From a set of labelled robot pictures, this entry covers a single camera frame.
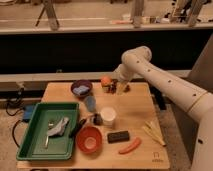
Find small dark object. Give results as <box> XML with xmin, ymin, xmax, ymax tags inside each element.
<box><xmin>93</xmin><ymin>114</ymin><xmax>103</xmax><ymax>125</ymax></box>

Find dark grapes bunch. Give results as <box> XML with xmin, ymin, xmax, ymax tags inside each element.
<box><xmin>109</xmin><ymin>79</ymin><xmax>130</xmax><ymax>93</ymax></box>

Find grey cloth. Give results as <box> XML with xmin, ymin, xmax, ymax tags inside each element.
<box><xmin>47</xmin><ymin>117</ymin><xmax>69</xmax><ymax>137</ymax></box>

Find blue power box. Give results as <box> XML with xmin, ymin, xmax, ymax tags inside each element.
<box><xmin>22</xmin><ymin>105</ymin><xmax>35</xmax><ymax>122</ymax></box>

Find purple bowl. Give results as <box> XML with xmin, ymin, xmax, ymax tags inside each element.
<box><xmin>71</xmin><ymin>80</ymin><xmax>93</xmax><ymax>98</ymax></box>

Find blue cup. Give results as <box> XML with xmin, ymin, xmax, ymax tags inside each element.
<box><xmin>84</xmin><ymin>96</ymin><xmax>96</xmax><ymax>112</ymax></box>

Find orange carrot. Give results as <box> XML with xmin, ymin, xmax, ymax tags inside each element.
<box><xmin>118</xmin><ymin>137</ymin><xmax>142</xmax><ymax>154</ymax></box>

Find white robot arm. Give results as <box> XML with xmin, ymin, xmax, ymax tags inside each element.
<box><xmin>115</xmin><ymin>46</ymin><xmax>213</xmax><ymax>171</ymax></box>

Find orange apple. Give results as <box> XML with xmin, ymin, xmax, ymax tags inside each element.
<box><xmin>101</xmin><ymin>76</ymin><xmax>112</xmax><ymax>87</ymax></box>

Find red bowl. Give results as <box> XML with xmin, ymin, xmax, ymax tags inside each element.
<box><xmin>76</xmin><ymin>126</ymin><xmax>102</xmax><ymax>154</ymax></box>

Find black handled tool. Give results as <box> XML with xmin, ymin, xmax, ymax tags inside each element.
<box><xmin>69</xmin><ymin>116</ymin><xmax>93</xmax><ymax>138</ymax></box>

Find black cable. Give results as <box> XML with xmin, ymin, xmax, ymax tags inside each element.
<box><xmin>5</xmin><ymin>87</ymin><xmax>26</xmax><ymax>148</ymax></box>

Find black rectangular block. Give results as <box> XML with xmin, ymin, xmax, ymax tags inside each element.
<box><xmin>107</xmin><ymin>131</ymin><xmax>130</xmax><ymax>143</ymax></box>

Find white cup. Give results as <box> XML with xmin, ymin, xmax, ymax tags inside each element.
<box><xmin>100</xmin><ymin>107</ymin><xmax>116</xmax><ymax>126</ymax></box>

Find green plastic tray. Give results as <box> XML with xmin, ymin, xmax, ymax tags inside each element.
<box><xmin>16</xmin><ymin>102</ymin><xmax>79</xmax><ymax>161</ymax></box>

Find metal utensil in tray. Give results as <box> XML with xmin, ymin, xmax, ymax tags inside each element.
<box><xmin>44</xmin><ymin>121</ymin><xmax>54</xmax><ymax>149</ymax></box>

